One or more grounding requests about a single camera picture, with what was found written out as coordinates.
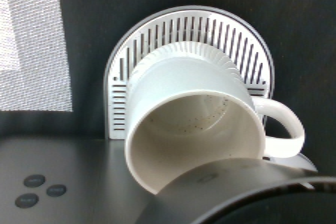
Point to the grey woven placemat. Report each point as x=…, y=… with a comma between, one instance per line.
x=35, y=78

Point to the white ceramic mug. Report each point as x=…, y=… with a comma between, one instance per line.
x=194, y=118

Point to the grey Keurig coffee machine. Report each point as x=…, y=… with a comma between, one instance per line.
x=65, y=180

